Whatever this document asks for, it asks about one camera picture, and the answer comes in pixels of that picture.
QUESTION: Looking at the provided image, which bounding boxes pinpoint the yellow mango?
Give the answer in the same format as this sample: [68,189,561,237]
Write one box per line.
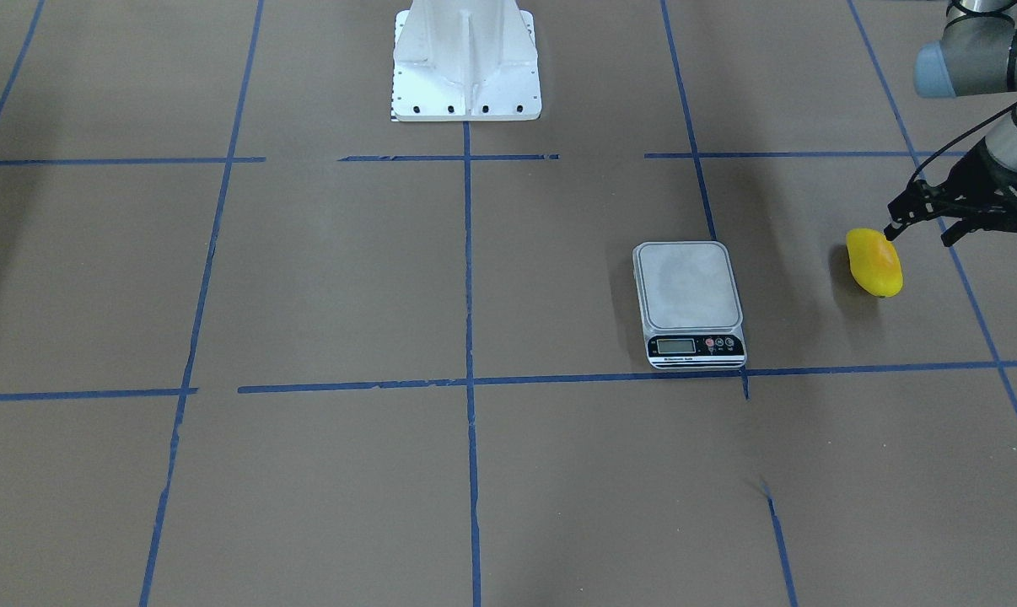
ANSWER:
[845,228,903,298]

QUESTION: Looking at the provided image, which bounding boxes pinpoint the silver digital kitchen scale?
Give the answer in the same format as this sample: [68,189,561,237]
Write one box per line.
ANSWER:
[632,239,747,370]

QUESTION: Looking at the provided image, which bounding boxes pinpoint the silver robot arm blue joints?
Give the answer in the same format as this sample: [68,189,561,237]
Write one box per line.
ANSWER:
[914,1,1017,174]

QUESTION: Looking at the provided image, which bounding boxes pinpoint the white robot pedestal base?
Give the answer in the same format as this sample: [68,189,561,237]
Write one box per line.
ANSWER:
[390,1,543,122]

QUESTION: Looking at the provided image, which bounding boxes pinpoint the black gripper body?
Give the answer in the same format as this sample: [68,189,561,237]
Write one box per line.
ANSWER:
[951,148,1017,229]

